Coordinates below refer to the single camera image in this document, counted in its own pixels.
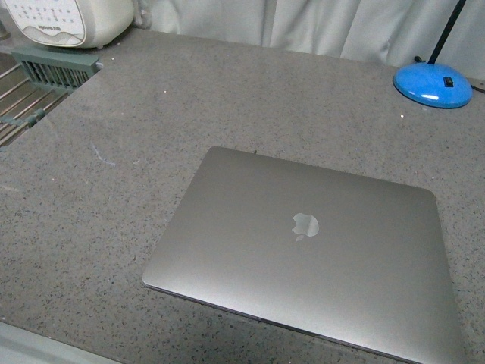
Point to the white curtain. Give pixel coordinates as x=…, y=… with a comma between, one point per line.
x=387, y=32

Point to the white blender appliance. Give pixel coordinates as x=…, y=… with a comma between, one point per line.
x=71, y=23

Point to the grey laptop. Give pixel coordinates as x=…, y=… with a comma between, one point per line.
x=354, y=259

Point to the green steel sink rack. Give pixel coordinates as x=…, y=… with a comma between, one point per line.
x=34, y=81

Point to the blue desk lamp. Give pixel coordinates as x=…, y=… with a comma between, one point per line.
x=432, y=84

